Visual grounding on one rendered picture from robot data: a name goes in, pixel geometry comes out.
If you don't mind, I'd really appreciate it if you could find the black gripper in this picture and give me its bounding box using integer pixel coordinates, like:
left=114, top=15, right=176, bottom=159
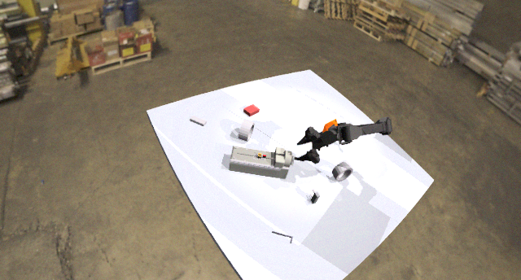
left=296, top=135, right=328, bottom=165

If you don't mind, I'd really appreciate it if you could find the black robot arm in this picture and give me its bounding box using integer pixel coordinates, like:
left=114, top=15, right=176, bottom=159
left=305, top=116, right=392, bottom=145

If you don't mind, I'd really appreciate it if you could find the red flat block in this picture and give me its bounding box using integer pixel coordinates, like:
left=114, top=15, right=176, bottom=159
left=243, top=104, right=260, bottom=116

